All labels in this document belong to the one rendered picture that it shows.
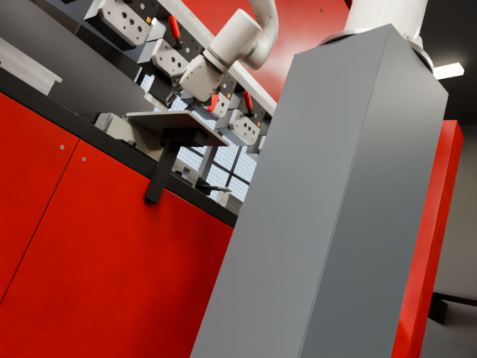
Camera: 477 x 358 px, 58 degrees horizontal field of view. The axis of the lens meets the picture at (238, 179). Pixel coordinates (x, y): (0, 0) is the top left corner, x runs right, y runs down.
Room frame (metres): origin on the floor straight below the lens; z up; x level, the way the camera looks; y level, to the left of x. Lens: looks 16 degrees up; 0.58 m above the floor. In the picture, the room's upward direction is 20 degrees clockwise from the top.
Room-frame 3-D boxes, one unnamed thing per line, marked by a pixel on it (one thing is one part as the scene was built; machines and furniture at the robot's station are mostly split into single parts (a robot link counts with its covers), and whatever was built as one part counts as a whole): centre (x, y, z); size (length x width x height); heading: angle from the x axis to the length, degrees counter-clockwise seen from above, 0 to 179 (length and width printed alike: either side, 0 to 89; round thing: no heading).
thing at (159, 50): (1.24, 0.34, 1.26); 0.15 x 0.09 x 0.17; 137
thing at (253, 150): (1.69, -0.07, 1.26); 0.15 x 0.09 x 0.17; 137
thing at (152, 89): (1.26, 0.32, 1.13); 0.10 x 0.02 x 0.10; 137
